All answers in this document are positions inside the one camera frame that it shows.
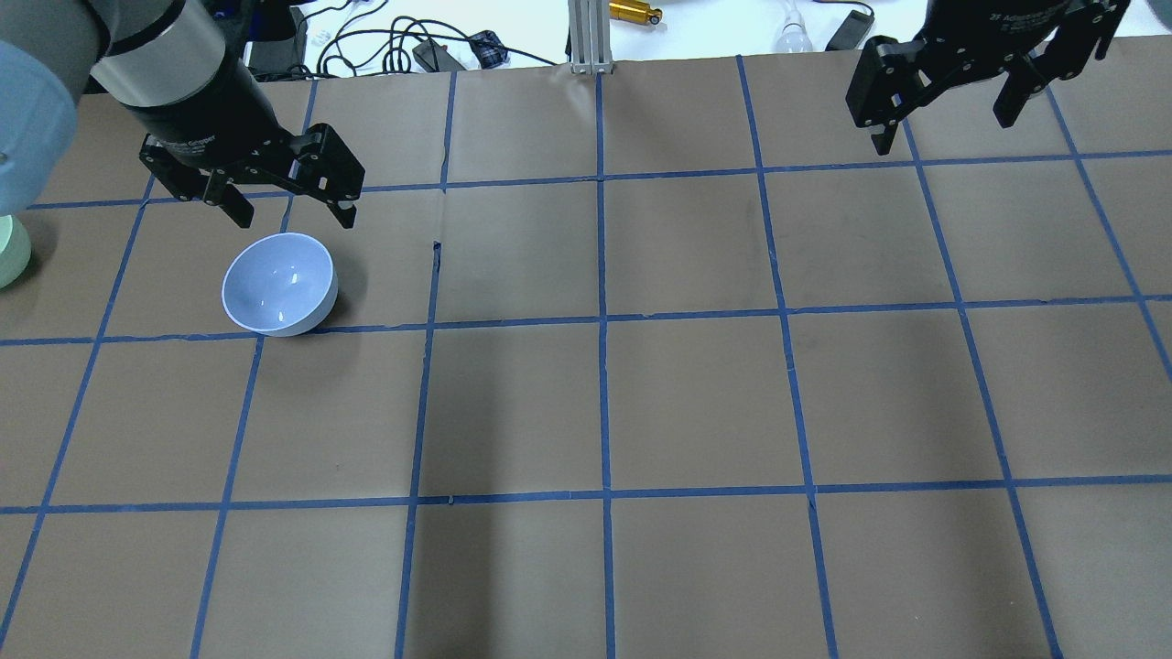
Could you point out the brass cylinder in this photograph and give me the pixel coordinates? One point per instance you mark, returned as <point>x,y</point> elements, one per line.
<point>635,12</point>

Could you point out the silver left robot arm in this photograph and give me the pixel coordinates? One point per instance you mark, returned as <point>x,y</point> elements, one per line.
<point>153,51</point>

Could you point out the black power brick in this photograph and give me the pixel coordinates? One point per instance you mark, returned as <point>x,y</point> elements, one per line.
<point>276,39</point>

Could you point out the aluminium profile post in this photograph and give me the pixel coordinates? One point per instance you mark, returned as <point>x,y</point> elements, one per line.
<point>589,36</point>

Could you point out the black rectangular device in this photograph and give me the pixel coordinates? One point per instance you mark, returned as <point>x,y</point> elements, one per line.
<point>852,31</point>

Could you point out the green bowl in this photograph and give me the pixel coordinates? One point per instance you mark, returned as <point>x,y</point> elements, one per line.
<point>16,249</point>

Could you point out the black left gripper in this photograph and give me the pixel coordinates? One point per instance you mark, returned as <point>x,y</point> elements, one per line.
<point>203,117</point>

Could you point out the black power adapter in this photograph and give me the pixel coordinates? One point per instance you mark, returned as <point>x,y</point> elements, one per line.
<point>431,56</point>

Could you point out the blue bowl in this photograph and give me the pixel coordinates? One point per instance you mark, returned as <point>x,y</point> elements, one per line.
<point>282,285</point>

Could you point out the white light bulb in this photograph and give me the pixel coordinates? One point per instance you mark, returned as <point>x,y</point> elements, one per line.
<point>792,36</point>

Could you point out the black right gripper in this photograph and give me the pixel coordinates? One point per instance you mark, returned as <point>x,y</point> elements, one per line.
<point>992,32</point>

